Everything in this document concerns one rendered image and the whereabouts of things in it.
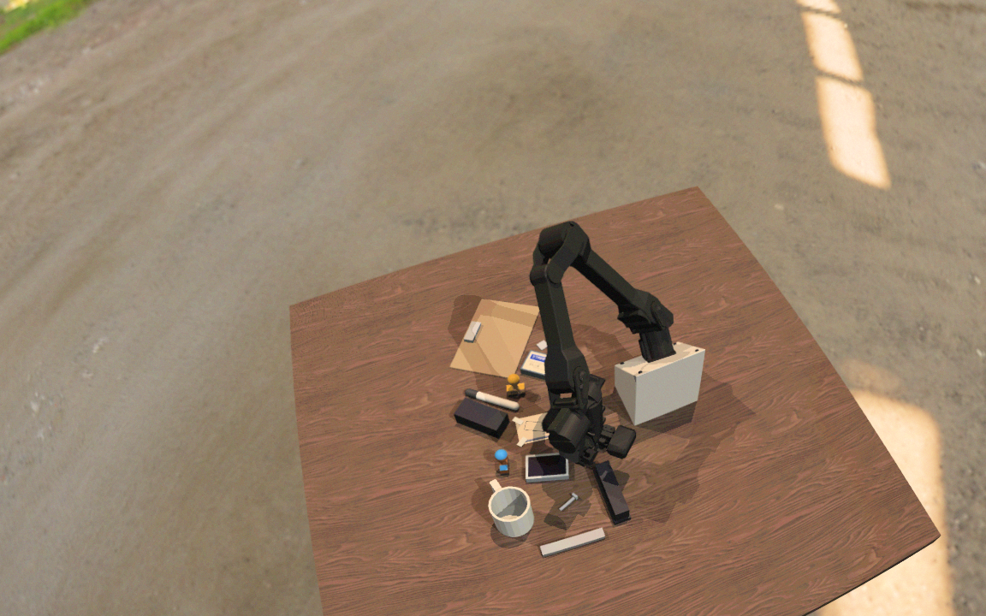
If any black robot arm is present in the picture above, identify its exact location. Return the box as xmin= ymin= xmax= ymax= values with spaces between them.
xmin=530 ymin=221 xmax=676 ymax=467

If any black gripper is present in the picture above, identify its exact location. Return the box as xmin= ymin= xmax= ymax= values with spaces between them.
xmin=542 ymin=406 xmax=636 ymax=459

